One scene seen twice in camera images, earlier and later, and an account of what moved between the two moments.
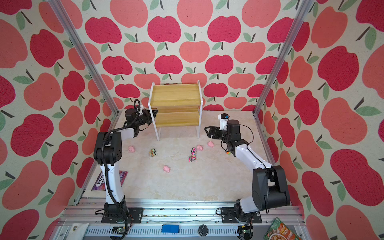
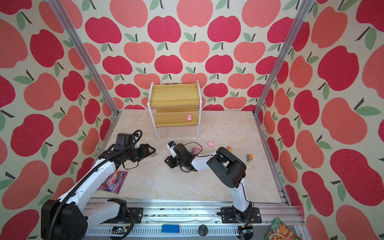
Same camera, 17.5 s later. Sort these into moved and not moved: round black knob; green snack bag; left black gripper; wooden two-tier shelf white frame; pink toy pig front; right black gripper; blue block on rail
Moved: left black gripper; pink toy pig front; right black gripper
Not moved: blue block on rail; wooden two-tier shelf white frame; green snack bag; round black knob
